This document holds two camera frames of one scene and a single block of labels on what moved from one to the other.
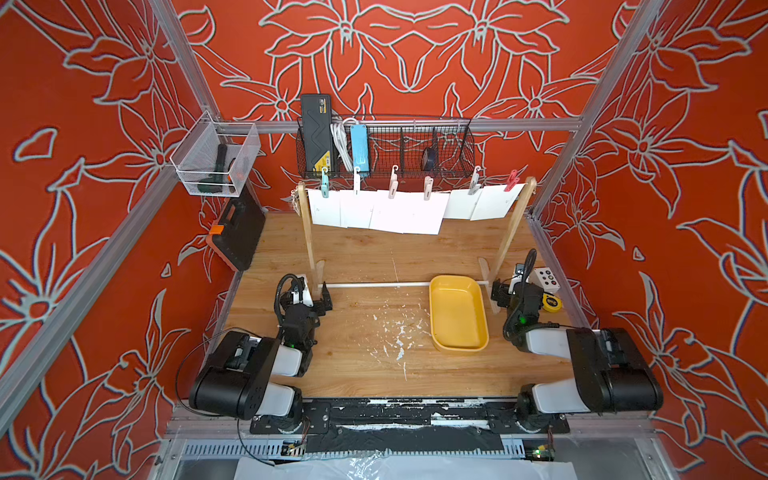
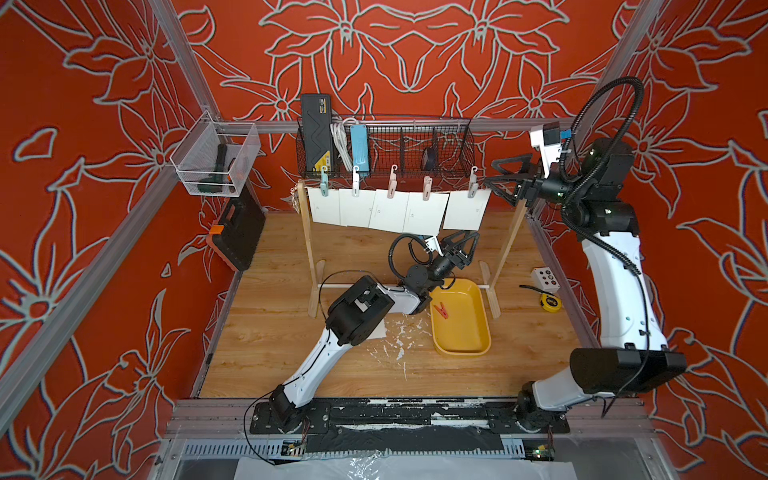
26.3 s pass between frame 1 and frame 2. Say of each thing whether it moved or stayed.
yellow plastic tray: stayed
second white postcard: stayed
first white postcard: stayed
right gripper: moved
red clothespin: moved
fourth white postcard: stayed
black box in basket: stayed
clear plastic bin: stayed
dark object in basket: stayed
